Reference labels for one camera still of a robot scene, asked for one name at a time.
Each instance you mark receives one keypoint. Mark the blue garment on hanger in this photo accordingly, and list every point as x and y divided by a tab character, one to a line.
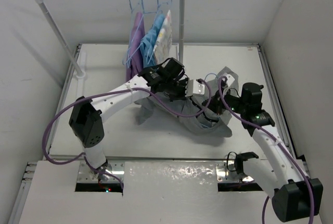
147	43

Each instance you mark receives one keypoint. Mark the grey t shirt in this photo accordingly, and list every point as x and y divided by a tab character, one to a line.
190	113

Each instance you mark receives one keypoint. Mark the purple garment on hanger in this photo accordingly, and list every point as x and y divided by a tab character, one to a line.
134	60

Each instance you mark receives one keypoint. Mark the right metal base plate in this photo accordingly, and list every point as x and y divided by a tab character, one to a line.
225	173

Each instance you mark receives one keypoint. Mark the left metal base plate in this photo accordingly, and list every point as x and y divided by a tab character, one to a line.
86	175

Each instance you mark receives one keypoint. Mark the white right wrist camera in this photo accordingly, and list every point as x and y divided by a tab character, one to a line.
231	78

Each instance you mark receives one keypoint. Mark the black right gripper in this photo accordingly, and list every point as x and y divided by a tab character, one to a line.
215	103

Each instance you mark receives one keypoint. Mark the light blue wire hanger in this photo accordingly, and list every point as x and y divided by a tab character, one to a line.
210	74

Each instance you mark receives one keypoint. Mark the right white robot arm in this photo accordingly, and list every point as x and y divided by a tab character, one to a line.
292	193

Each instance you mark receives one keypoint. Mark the metal base plate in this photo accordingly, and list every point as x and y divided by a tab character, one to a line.
225	173
86	175

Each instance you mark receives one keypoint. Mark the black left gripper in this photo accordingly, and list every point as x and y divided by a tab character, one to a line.
184	82

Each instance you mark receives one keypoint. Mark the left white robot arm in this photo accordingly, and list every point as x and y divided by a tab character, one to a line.
89	113

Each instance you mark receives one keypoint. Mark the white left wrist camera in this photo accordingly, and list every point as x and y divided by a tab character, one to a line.
195	88

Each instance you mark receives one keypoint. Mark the white patterned garment on hanger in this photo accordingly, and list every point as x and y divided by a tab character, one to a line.
164	40

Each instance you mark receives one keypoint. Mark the white foam front board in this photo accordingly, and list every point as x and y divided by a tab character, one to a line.
154	192

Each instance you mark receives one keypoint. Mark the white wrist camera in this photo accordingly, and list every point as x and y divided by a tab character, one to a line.
231	78
195	88

